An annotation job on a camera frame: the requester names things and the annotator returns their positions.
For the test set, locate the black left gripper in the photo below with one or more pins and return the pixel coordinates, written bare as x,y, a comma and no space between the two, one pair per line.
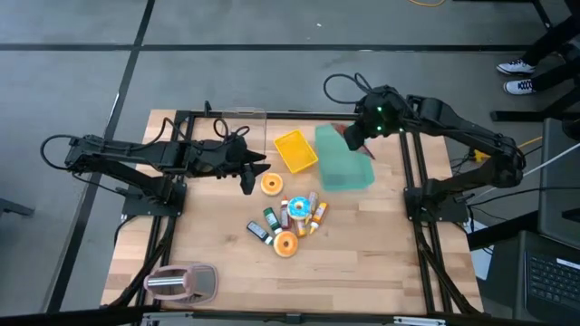
222,160

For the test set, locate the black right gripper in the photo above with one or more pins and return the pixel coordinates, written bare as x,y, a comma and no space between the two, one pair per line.
358,136

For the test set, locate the clear plastic bin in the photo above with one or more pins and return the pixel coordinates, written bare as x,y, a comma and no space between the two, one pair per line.
256,127

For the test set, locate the blue toy donut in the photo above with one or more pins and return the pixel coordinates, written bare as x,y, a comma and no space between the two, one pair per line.
292,206

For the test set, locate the green small bottle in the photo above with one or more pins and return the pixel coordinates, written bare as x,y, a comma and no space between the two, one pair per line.
272,219

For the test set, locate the orange glue bottle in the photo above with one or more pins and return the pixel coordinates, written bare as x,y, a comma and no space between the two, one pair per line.
301,228
312,199
320,213

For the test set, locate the dark blue small bottle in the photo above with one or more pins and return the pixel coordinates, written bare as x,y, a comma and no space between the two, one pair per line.
257,231

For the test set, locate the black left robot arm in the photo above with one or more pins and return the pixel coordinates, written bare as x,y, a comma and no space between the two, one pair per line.
136,154

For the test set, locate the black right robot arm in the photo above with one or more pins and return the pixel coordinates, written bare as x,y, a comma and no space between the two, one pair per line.
453,122

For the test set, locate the yellow plastic basket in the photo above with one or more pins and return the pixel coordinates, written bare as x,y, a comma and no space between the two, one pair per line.
294,151

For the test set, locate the teal translucent bin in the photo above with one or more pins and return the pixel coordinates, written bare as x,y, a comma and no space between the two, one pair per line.
340,172

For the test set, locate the black desk foot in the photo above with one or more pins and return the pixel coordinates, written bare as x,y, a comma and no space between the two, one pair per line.
521,115

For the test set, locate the person's white shoe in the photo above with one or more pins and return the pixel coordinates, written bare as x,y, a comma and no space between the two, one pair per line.
521,86
514,67

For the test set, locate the dark gray monitor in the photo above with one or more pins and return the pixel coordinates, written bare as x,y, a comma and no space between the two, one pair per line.
559,181

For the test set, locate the person's leg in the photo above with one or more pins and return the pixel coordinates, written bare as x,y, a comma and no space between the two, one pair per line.
553,38
557,74

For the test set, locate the dark laptop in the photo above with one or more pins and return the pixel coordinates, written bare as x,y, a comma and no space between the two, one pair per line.
550,276

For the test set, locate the black metal table frame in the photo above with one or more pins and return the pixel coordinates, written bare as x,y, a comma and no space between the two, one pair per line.
294,116

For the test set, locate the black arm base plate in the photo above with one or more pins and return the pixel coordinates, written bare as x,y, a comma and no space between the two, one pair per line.
136,206
453,213

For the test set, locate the black front rail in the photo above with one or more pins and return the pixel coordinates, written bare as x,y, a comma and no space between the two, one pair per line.
68,317

